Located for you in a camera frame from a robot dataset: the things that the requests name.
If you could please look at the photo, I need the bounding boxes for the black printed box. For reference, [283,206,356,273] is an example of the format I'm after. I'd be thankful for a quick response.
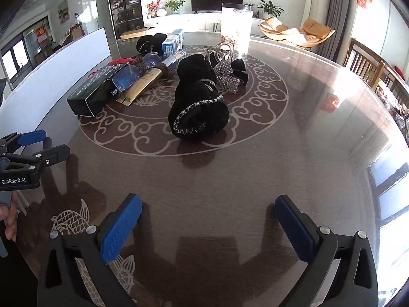
[66,63,130,117]

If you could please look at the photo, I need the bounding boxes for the red snack packet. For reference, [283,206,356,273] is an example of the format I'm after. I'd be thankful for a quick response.
[107,58,134,65]

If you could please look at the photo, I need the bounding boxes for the clear cap cosmetic bottle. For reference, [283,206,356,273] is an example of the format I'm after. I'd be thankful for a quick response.
[162,49,187,69]

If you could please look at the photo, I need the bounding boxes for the person's left hand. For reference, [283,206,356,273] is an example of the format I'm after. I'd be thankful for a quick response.
[0,191,18,242]

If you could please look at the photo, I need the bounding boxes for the white cardboard storage box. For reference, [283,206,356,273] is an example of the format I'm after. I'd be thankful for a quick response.
[1,28,111,145]

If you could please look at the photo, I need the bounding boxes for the clear safety glasses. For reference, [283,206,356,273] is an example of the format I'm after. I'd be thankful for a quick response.
[109,53,162,95]

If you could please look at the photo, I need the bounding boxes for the black hair scrunchie far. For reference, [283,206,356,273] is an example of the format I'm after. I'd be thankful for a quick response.
[136,33,168,56]

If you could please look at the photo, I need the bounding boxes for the cardboard box on floor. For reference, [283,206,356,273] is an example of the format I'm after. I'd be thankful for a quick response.
[120,26,153,40]

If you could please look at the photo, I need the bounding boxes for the blue white medicine box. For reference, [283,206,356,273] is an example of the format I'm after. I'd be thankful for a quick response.
[162,29,184,59]

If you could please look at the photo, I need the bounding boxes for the dark display cabinet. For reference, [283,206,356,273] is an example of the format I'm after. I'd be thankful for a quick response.
[108,0,144,40]

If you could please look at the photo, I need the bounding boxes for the red flower plant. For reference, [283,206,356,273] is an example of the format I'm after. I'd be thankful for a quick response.
[146,0,162,18]

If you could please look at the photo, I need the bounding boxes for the white tv console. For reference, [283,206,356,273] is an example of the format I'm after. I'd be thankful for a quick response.
[143,12,266,38]

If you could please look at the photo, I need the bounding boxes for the rhinestone bow hair clip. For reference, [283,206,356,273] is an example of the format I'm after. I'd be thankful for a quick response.
[204,46,248,94]

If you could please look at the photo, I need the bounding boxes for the green potted plant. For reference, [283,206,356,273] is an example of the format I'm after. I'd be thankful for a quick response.
[164,0,185,14]

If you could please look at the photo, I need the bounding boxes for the clear plastic hair claw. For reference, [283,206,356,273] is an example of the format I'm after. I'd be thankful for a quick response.
[206,42,234,67]

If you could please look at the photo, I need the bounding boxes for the wooden dining chair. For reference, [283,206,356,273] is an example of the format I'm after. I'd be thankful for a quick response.
[343,38,408,106]

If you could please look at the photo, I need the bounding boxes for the clear plastic container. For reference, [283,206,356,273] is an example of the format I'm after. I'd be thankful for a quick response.
[220,3,253,57]

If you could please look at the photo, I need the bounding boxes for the orange lounge chair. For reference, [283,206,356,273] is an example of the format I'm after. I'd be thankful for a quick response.
[259,17,336,49]

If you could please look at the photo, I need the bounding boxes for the green plant right of tv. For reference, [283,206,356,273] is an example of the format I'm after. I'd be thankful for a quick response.
[257,0,284,19]

